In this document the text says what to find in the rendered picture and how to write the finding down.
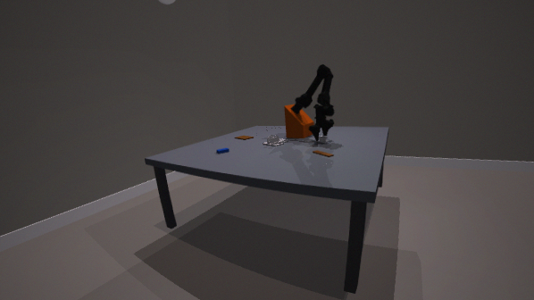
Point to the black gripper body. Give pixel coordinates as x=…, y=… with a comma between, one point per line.
x=317, y=125

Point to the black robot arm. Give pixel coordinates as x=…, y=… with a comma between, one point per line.
x=305, y=99

